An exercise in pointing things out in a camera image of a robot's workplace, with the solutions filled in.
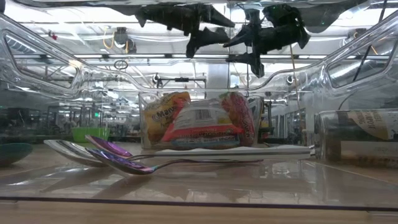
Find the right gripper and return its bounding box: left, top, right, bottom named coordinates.
left=223, top=3, right=312, bottom=78

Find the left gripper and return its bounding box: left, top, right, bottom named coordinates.
left=136, top=3, right=236, bottom=59

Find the red snack packet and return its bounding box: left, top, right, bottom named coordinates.
left=220, top=91, right=256, bottom=147

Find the yellow ramen noodle packet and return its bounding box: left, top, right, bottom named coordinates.
left=144, top=91, right=191, bottom=146

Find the large seasoning jar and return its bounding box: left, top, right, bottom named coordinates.
left=313, top=108, right=398, bottom=170

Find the iridescent metal spoon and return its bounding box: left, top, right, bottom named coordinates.
left=86, top=148, right=265, bottom=177
left=85, top=134, right=156, bottom=160

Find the silver spoon teal handle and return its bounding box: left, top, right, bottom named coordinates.
left=43, top=139, right=312, bottom=169

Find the teal bowl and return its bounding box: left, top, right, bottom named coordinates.
left=0, top=142, right=34, bottom=168

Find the white building column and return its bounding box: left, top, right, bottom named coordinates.
left=206, top=63, right=231, bottom=94

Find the long ceiling light bar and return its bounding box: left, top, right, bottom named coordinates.
left=73, top=54, right=391, bottom=60

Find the clear plastic bin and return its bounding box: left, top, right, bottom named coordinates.
left=0, top=0, right=398, bottom=214
left=137, top=91, right=264, bottom=151

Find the green plastic bowl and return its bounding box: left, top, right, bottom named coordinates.
left=72, top=128, right=111, bottom=144

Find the black metal rig frame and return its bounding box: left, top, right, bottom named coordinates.
left=152, top=73, right=208, bottom=94

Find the hanging ceiling cable reel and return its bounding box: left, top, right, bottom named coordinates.
left=112, top=27, right=137, bottom=54
left=351, top=27, right=368, bottom=40

